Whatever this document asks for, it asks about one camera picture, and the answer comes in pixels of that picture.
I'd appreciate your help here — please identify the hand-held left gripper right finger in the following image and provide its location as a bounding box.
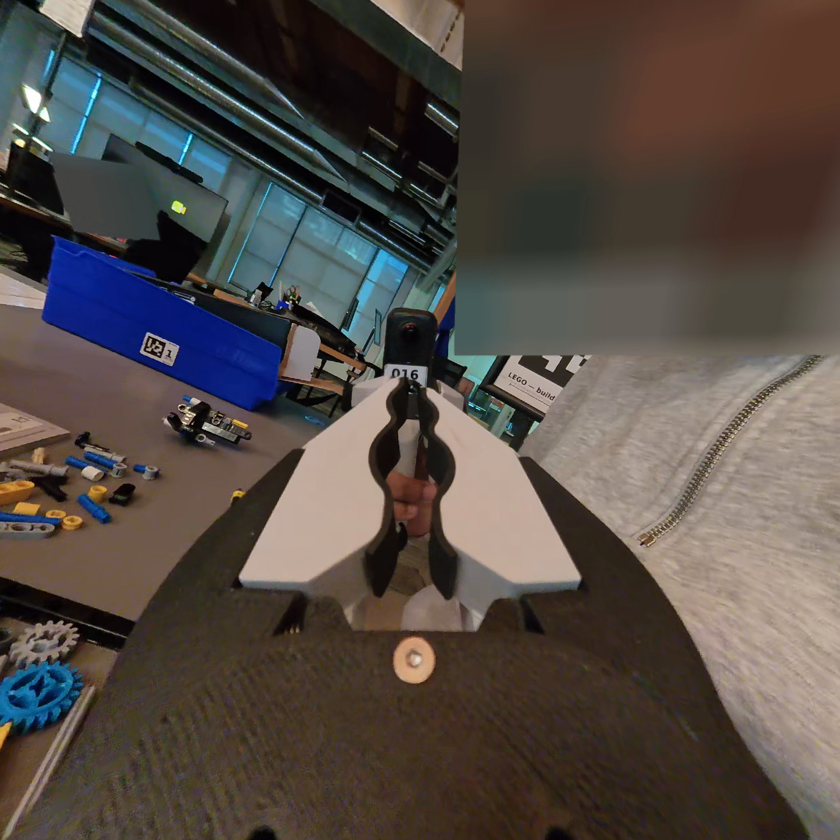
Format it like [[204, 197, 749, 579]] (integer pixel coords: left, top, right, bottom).
[[402, 384, 583, 632]]

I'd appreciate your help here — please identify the person's right hand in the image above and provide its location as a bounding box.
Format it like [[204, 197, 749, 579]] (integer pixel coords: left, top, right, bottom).
[[386, 467, 439, 527]]

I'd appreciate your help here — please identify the person's grey zip hoodie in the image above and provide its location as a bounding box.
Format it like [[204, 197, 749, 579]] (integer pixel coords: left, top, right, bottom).
[[521, 354, 840, 840]]

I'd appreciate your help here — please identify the black white printed sign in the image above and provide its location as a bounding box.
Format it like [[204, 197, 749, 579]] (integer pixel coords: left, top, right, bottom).
[[484, 354, 593, 416]]

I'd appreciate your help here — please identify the cluttered background desk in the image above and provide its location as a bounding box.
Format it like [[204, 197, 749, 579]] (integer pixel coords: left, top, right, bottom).
[[187, 272, 368, 398]]

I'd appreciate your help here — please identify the grey lego gear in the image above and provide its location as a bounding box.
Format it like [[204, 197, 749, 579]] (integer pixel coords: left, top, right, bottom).
[[9, 620, 80, 668]]

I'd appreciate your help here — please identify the blue plastic bin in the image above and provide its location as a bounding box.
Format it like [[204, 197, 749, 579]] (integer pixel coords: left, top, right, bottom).
[[42, 236, 293, 412]]

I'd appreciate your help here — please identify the pile of loose lego pieces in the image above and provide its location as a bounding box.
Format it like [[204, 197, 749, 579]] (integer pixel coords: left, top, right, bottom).
[[0, 430, 161, 540]]

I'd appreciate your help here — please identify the black grey lego assembly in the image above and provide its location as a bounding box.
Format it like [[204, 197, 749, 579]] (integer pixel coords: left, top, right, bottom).
[[163, 394, 254, 448]]

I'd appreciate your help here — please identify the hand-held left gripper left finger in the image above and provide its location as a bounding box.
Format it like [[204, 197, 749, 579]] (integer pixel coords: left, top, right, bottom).
[[238, 377, 403, 631]]

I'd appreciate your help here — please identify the lego instruction booklet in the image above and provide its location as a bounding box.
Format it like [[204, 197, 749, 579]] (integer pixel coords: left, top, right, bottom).
[[0, 403, 71, 460]]

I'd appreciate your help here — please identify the grey computer monitor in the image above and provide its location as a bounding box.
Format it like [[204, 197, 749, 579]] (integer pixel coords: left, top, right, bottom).
[[51, 134, 229, 245]]

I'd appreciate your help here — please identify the blue lego gear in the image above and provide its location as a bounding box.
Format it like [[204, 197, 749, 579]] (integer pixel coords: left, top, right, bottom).
[[0, 661, 85, 736]]

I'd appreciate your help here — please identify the cardboard sorting tray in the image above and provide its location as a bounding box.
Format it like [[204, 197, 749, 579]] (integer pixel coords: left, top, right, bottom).
[[0, 613, 130, 840]]

